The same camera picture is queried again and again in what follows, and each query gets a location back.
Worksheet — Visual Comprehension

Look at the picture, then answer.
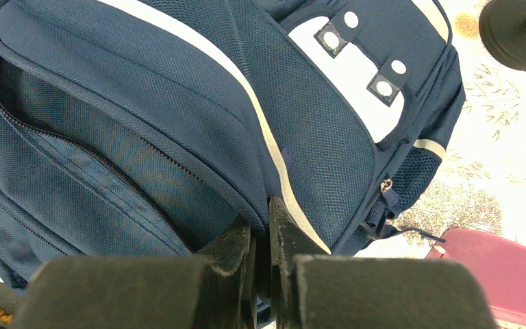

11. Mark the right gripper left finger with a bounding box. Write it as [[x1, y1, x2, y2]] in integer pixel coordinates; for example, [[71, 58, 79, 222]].
[[11, 219, 257, 328]]

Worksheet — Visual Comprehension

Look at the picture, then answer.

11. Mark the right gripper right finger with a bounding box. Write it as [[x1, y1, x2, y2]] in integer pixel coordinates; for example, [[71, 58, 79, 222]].
[[269, 197, 496, 328]]

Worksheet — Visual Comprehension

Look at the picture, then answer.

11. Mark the navy blue student backpack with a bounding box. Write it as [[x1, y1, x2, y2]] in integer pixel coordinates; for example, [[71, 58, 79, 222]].
[[0, 1, 465, 294]]

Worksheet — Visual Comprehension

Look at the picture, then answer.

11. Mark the pink pencil case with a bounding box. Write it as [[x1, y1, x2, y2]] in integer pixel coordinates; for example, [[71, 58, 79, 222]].
[[426, 228, 526, 328]]

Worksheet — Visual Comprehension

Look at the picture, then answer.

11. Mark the floral table cloth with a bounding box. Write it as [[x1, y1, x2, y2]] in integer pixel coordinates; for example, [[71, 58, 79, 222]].
[[0, 1, 526, 328]]

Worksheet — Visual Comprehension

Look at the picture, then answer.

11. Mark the black microphone stand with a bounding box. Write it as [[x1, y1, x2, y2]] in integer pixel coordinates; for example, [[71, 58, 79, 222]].
[[479, 0, 526, 71]]

